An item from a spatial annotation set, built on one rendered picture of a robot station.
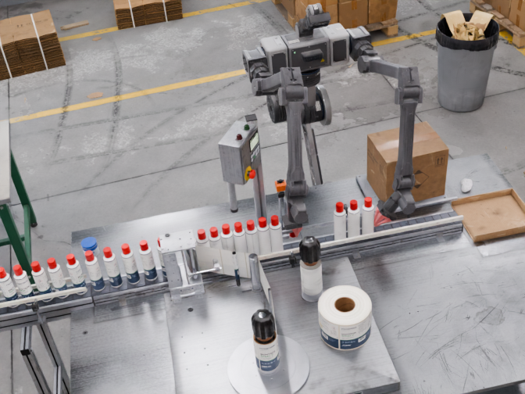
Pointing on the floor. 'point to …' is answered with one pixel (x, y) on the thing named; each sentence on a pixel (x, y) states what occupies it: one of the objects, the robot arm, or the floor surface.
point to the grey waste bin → (462, 77)
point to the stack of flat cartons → (29, 45)
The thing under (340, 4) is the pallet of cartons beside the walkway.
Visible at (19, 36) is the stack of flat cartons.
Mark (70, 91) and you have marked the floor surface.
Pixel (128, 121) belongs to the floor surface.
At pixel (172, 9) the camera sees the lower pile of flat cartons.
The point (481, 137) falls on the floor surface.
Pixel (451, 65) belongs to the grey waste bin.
